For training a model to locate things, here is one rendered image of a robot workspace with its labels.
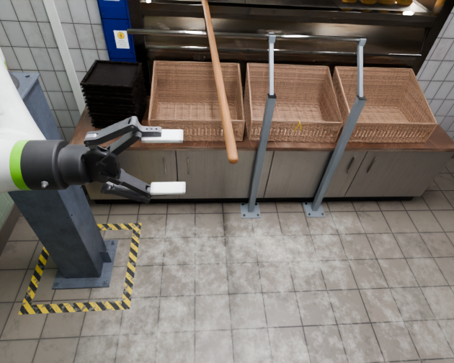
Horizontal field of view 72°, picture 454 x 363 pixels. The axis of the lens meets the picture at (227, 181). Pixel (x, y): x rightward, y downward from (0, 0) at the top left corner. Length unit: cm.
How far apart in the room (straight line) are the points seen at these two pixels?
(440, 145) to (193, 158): 159
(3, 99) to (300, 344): 171
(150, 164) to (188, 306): 87
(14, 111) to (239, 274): 157
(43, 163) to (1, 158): 7
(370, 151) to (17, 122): 190
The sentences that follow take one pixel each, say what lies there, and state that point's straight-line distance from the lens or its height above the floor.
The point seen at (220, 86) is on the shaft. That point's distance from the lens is 121.
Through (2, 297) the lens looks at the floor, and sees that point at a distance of 226.
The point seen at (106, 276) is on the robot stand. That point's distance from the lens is 208.
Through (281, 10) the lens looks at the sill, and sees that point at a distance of 214.
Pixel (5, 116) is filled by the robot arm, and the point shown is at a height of 141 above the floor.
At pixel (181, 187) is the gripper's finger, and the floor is 132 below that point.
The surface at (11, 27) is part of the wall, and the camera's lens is 239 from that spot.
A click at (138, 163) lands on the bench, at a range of 201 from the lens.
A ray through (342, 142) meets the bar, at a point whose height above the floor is 67.
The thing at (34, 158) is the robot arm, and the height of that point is 142.
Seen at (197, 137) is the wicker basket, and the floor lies 61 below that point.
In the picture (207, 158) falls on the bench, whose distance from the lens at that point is 195.
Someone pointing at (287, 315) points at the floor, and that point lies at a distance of 198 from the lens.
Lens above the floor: 180
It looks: 46 degrees down
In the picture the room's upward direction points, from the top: 5 degrees clockwise
